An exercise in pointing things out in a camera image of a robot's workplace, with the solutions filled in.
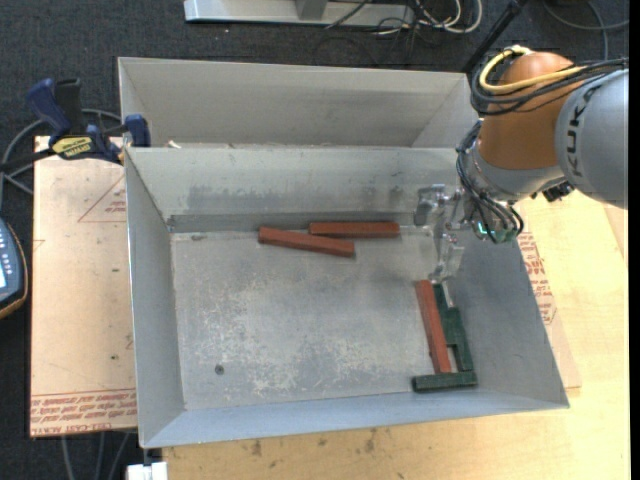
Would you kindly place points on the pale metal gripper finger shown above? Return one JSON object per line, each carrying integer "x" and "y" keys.
{"x": 440, "y": 263}
{"x": 456, "y": 263}

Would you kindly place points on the dark green flat block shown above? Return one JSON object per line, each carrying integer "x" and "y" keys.
{"x": 463, "y": 338}
{"x": 444, "y": 382}
{"x": 442, "y": 313}

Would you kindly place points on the red-brown flat block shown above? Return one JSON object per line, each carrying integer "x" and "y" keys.
{"x": 306, "y": 242}
{"x": 355, "y": 229}
{"x": 433, "y": 328}

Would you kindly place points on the grey metal bin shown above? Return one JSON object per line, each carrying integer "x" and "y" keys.
{"x": 300, "y": 318}

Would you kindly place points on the brown cardboard board, red print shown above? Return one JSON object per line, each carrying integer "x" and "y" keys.
{"x": 80, "y": 293}

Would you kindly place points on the black cylinder on white bracket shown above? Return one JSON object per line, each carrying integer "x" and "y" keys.
{"x": 555, "y": 192}

